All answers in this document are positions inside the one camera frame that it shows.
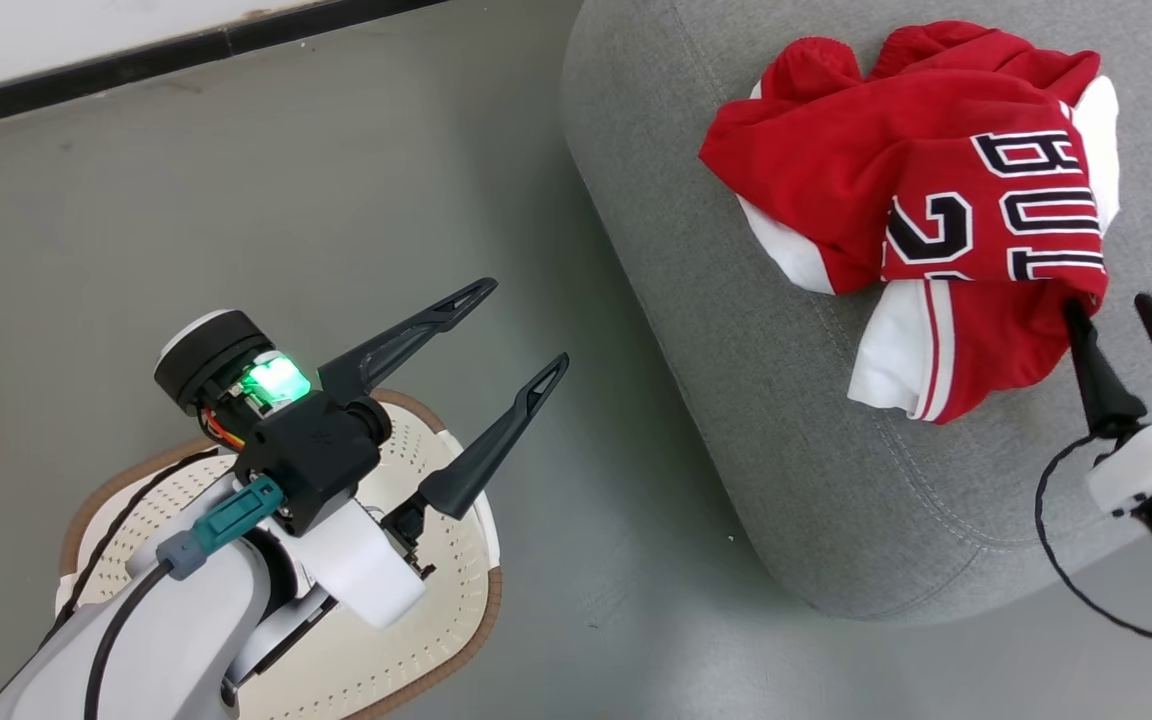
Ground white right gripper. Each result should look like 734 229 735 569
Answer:
1064 293 1152 516

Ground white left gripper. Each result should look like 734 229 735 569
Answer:
298 278 570 629

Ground red shorts white panels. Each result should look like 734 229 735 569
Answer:
736 75 1122 426

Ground grey fabric sofa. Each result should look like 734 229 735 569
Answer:
561 0 1152 623

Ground white perforated laundry basket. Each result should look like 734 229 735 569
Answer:
56 388 503 720

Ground thin black right gripper cable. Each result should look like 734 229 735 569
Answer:
1034 432 1152 651

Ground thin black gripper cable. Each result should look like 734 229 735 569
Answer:
36 448 222 651
1034 432 1152 651

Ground black cable teal connector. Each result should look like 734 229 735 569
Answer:
84 475 285 720

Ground thin black left gripper cable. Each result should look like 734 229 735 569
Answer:
36 448 222 651

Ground black wall baseboard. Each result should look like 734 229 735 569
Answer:
0 0 447 134

